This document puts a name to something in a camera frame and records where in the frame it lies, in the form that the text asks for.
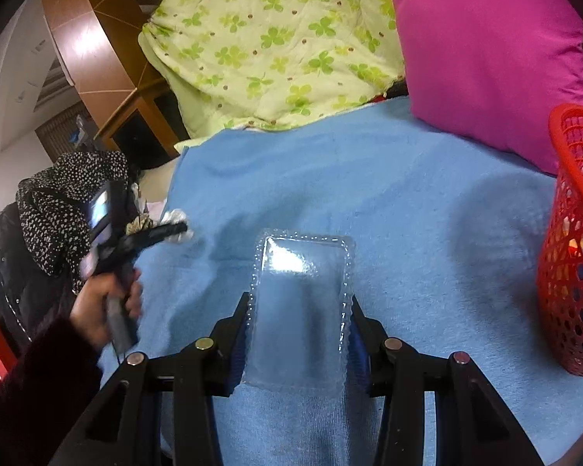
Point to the blue blanket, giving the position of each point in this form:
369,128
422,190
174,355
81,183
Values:
418,228

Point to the wooden cabinet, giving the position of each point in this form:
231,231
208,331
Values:
102,58

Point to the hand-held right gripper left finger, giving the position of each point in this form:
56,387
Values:
240,347

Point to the person's left forearm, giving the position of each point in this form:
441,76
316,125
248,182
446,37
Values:
39,388

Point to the brown patterned cloth scrap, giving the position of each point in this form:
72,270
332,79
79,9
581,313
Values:
141,224

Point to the green clover print quilt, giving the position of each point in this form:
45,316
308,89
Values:
272,34

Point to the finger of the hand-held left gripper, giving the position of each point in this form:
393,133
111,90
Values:
160,231

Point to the dark louvred vent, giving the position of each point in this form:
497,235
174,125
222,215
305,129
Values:
60,136

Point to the pale bed sheet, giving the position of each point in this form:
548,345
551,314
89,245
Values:
155,189

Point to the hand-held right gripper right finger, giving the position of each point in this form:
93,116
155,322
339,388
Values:
357,352

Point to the white paper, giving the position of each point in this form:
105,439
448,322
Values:
175,216

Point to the orange and white carton box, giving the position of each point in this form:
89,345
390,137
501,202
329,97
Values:
573,238

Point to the black jacket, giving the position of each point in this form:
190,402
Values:
29,291

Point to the clear plastic tray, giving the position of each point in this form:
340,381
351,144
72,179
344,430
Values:
296,310

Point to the person's left hand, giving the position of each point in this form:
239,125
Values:
90,310

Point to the red mesh basket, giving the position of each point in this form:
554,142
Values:
568,301

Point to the magenta pillow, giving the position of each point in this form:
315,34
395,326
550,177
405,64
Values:
486,58

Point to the black white dotted cloth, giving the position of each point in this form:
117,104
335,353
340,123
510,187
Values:
53,204

